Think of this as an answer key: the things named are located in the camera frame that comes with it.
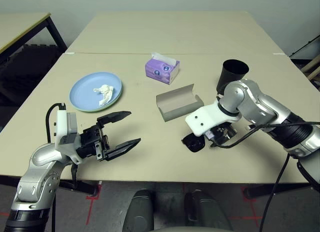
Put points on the black foam floor mats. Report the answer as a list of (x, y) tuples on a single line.
[(25, 67)]

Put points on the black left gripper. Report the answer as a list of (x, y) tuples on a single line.
[(91, 142)]

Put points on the grey robot left leg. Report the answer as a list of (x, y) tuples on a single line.
[(138, 212)]

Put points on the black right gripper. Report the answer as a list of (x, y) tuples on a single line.
[(221, 133)]

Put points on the black plastic cup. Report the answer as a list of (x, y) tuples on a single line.
[(233, 67)]

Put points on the grey robot torso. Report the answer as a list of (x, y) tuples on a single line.
[(175, 229)]

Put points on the dark side table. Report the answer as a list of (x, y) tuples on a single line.
[(20, 24)]

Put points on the blue plastic plate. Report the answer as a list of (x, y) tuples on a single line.
[(85, 92)]

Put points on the purple tissue box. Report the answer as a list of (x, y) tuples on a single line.
[(157, 69)]

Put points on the grey robot right leg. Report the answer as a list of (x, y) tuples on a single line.
[(207, 212)]

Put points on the grey robot leg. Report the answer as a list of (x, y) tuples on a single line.
[(138, 212), (207, 212)]

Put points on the white tissue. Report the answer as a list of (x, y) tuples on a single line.
[(106, 92)]

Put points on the green stool wooden legs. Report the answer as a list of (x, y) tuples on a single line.
[(312, 69)]

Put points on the grey glasses case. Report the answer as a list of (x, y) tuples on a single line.
[(175, 109)]

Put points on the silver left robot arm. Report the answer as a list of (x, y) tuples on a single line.
[(37, 172)]

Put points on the black table base foot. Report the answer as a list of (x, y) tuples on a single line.
[(265, 190), (80, 187)]

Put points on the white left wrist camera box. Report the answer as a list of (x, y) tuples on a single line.
[(62, 127)]

